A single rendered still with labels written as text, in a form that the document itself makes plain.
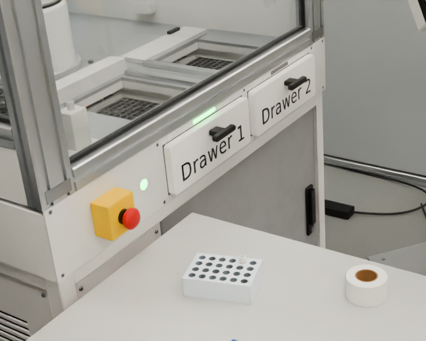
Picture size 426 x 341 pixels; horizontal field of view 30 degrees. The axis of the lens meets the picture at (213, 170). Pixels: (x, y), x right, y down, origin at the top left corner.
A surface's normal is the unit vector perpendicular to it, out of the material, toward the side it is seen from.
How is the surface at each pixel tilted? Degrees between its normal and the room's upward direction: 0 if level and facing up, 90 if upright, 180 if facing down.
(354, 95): 90
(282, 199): 90
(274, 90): 90
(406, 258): 5
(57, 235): 90
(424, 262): 0
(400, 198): 0
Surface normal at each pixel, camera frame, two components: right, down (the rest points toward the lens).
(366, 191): -0.09, -0.89
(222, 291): -0.31, 0.44
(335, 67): -0.59, 0.40
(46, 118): 0.82, 0.19
